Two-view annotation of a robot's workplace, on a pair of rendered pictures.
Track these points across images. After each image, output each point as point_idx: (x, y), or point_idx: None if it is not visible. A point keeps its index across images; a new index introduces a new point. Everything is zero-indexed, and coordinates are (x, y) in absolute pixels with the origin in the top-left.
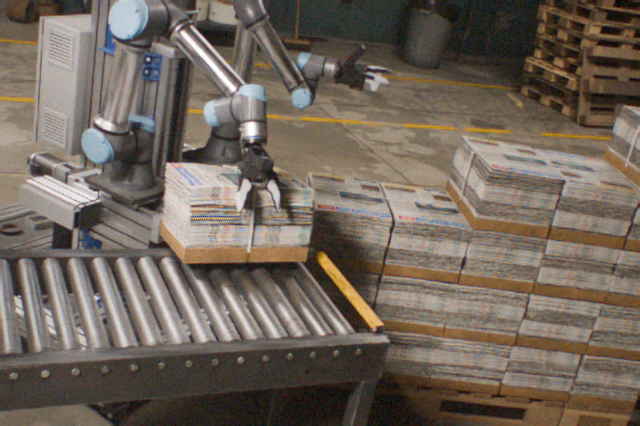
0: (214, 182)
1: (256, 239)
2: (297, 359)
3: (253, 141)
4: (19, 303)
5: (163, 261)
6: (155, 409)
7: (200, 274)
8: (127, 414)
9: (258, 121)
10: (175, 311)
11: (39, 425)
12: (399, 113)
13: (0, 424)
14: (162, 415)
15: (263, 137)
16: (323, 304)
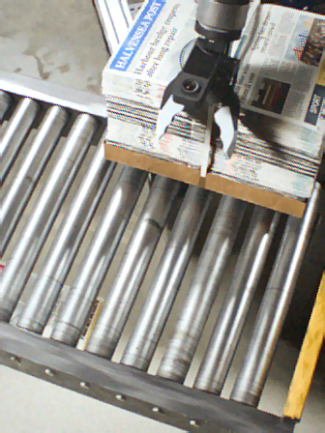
0: (157, 65)
1: (219, 163)
2: (134, 403)
3: (202, 34)
4: (118, 22)
5: (106, 129)
6: (213, 202)
7: (128, 178)
8: (178, 196)
9: (219, 0)
10: (32, 245)
11: (84, 172)
12: None
13: (52, 156)
14: (214, 215)
15: (225, 30)
16: (261, 316)
